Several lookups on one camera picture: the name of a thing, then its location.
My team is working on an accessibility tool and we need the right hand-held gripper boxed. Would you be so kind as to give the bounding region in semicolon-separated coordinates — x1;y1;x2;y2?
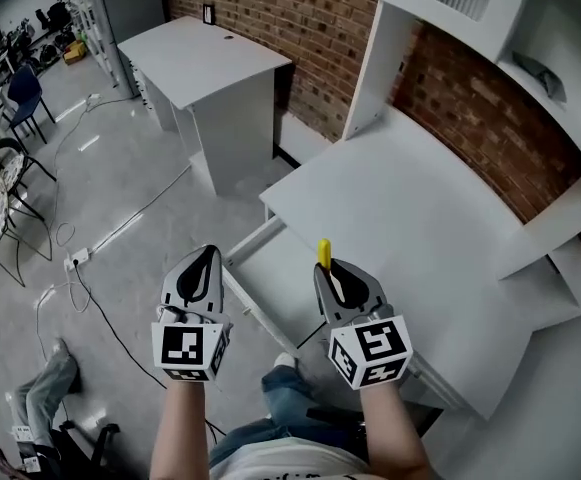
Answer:
313;258;415;392

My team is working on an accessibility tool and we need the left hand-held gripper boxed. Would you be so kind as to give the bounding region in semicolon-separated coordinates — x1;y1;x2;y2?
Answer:
150;244;234;384

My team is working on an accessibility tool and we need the yellow handled screwdriver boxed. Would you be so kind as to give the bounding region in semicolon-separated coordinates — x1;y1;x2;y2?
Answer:
316;238;333;273

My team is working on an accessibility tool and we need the white drawer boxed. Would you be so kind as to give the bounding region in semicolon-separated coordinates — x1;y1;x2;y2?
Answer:
221;216;332;354

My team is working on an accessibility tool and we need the person's right forearm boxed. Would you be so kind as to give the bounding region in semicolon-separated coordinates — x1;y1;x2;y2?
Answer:
356;381;430;480

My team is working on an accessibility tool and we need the person's left forearm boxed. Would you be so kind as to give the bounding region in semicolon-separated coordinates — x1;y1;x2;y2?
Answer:
148;379;212;480

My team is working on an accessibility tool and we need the white desk with hutch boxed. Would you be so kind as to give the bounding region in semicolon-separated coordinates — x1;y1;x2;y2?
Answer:
258;0;581;422

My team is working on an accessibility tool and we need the white power strip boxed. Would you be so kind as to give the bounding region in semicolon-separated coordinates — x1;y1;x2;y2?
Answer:
63;247;93;272

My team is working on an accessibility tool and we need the person's right leg in jeans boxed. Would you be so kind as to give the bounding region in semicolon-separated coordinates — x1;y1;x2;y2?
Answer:
208;364;371;469

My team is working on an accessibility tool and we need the person's leg in jeans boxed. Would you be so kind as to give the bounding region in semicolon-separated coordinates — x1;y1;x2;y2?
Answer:
11;352;81;450
208;364;371;469

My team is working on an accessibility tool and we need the black chair armrest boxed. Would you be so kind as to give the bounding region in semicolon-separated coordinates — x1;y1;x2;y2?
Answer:
306;401;444;439

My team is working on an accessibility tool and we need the person's grey shoe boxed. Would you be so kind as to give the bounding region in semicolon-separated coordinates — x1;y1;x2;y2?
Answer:
51;337;84;395

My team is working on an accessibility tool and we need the person's left leg in jeans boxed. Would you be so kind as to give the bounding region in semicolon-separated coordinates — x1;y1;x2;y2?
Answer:
11;352;81;450

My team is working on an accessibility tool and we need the black office chair base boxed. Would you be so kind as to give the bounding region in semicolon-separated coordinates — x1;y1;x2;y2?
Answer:
48;419;122;470

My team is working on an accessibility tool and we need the person's white shirt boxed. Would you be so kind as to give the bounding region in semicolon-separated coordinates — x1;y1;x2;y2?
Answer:
208;440;372;480

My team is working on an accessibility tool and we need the small white desk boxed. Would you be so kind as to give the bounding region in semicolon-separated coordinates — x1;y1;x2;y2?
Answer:
116;15;294;199

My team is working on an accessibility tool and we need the blue chair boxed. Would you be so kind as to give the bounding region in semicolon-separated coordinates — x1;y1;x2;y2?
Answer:
6;64;57;145

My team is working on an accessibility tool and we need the yellow box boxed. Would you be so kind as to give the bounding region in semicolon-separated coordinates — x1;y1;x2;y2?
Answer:
63;39;87;65

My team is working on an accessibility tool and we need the grey tall cabinet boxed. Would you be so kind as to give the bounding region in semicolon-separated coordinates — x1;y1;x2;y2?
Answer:
93;0;167;97

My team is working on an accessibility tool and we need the white shelf unit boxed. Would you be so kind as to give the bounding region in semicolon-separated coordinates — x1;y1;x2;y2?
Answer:
63;0;121;88

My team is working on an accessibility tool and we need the black floor cable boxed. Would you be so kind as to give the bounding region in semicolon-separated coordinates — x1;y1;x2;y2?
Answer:
68;266;171;390

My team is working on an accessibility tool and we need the white floor cable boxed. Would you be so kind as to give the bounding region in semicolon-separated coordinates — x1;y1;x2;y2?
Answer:
34;95;136;314

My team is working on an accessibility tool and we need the black wire chair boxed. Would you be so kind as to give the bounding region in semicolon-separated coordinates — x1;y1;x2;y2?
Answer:
0;137;57;219

